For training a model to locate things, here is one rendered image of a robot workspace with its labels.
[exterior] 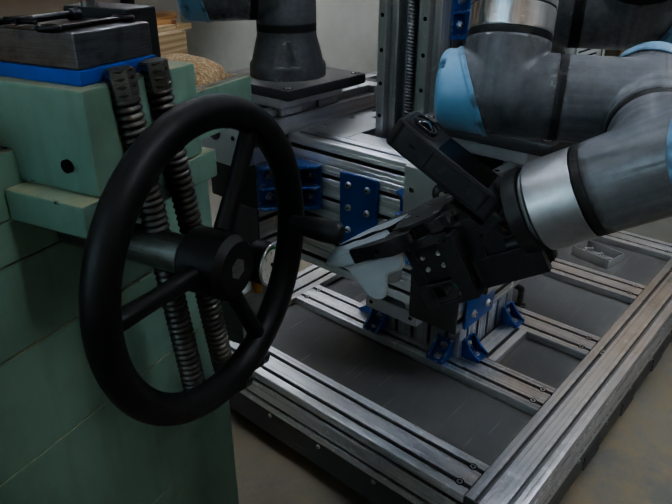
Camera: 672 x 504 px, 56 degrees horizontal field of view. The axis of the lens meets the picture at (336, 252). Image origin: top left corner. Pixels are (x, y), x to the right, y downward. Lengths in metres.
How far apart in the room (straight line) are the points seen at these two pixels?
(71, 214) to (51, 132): 0.07
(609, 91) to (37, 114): 0.47
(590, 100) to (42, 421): 0.60
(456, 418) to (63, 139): 0.97
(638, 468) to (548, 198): 1.19
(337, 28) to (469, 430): 3.18
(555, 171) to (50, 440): 0.56
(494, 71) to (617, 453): 1.22
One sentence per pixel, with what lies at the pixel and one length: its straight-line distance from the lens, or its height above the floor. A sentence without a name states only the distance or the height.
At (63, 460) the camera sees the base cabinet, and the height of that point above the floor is 0.56.
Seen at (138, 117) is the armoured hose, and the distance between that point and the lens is 0.56.
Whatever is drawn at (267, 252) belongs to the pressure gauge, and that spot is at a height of 0.68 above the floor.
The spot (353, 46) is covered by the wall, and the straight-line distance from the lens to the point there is 4.09.
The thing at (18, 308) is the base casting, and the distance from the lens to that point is 0.66.
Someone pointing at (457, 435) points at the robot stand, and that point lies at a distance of 1.29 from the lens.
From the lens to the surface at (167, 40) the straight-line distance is 0.99.
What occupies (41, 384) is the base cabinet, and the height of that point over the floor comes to 0.66.
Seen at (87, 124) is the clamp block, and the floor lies 0.93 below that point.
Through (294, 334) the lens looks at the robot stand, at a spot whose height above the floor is 0.21.
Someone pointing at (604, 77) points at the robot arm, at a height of 0.96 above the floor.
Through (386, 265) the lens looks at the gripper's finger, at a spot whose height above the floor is 0.79.
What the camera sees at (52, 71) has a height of 0.97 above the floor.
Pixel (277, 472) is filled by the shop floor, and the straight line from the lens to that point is 1.50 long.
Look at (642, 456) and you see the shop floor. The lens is 1.68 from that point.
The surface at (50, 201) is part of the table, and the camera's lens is 0.58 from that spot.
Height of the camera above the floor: 1.07
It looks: 27 degrees down
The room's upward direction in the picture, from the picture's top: straight up
